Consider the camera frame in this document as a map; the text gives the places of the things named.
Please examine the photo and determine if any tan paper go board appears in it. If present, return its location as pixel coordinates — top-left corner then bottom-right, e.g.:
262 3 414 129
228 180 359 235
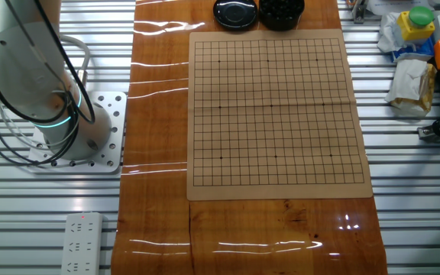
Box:
186 28 374 202

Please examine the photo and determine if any glossy wooden mat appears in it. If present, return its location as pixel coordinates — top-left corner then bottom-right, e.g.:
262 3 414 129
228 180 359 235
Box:
111 0 389 275

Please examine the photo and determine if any black bowl lid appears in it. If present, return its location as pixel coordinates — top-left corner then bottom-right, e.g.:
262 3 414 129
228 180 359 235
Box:
212 0 259 32

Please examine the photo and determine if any black bowl of go stones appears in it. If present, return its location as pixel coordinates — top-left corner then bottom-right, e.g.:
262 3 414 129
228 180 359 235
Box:
257 0 306 32

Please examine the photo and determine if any white power strip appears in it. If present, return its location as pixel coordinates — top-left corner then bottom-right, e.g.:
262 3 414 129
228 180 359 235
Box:
60 212 104 275

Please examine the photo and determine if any blue packet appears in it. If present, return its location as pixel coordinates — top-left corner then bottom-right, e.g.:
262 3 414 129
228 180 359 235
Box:
390 37 435 63

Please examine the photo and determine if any white paper sheet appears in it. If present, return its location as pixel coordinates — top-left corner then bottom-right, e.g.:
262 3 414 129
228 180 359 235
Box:
367 0 433 16

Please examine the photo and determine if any yellow snack bag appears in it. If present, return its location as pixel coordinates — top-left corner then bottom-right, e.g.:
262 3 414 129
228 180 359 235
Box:
390 63 438 114

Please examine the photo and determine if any yellow box green button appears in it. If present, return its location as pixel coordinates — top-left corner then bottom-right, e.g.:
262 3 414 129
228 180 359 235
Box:
396 5 436 42

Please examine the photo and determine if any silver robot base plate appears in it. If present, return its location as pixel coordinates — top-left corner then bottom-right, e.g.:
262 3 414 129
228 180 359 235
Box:
28 90 128 175

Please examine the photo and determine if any black cable bundle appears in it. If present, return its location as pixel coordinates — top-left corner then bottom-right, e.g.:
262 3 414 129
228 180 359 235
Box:
0 0 97 167

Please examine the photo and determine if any thick grey cable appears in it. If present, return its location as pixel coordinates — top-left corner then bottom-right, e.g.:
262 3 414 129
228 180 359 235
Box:
60 34 91 91

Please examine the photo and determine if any upright metal bracket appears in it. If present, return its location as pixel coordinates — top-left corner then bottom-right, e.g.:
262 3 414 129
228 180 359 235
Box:
351 0 368 24

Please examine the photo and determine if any metal foot bracket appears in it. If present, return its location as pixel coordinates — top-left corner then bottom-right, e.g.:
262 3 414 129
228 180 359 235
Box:
417 125 440 143

